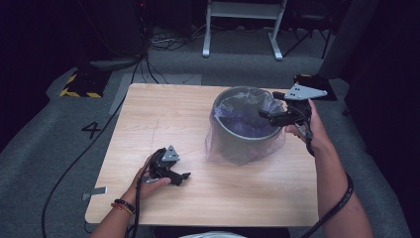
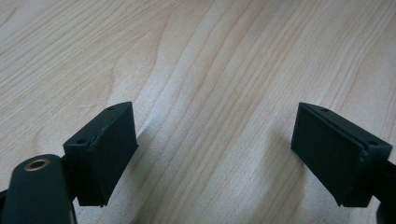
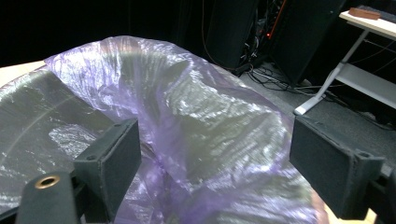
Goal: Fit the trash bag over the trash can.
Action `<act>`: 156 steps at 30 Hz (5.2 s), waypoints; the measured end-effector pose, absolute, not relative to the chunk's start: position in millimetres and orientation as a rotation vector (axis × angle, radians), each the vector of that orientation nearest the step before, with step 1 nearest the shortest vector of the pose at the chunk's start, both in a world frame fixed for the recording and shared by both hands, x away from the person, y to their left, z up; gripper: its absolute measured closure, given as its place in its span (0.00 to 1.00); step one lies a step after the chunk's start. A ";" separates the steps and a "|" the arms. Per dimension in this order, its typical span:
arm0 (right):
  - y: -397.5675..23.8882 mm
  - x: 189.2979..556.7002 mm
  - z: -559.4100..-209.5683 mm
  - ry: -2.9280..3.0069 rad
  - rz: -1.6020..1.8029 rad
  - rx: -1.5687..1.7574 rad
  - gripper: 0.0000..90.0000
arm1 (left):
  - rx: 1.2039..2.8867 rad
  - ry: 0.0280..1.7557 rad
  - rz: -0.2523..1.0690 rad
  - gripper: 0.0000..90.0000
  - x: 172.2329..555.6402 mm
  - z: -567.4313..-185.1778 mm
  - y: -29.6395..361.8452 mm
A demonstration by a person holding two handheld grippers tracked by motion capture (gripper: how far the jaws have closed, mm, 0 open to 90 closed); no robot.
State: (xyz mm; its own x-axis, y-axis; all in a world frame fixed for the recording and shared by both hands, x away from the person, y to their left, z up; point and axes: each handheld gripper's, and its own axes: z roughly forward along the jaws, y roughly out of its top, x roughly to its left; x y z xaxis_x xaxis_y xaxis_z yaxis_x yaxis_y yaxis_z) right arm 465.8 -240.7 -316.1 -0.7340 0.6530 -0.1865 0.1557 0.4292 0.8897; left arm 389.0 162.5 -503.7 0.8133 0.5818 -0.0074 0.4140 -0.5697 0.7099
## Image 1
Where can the grey tape strip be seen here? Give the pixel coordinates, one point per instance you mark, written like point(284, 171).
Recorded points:
point(97, 191)

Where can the black equipment stand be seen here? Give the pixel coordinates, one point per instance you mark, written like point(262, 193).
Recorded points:
point(115, 26)

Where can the purple plastic bag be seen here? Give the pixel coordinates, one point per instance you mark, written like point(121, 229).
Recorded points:
point(242, 152)

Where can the grey upright post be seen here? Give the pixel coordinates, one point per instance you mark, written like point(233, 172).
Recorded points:
point(346, 39)

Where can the white metal stand frame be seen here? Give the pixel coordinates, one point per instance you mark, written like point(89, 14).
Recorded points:
point(242, 10)

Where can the person's right hand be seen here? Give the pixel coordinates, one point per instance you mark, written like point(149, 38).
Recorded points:
point(318, 132)

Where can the green waste bin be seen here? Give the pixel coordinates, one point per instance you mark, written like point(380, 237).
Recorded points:
point(231, 142)

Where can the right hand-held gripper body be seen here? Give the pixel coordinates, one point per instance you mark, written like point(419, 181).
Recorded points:
point(303, 92)

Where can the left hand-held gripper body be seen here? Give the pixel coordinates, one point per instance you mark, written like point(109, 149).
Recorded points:
point(170, 154)

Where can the black tripod stand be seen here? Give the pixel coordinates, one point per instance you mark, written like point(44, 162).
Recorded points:
point(313, 18)

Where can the person's left hand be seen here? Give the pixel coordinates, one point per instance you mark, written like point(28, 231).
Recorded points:
point(145, 188)

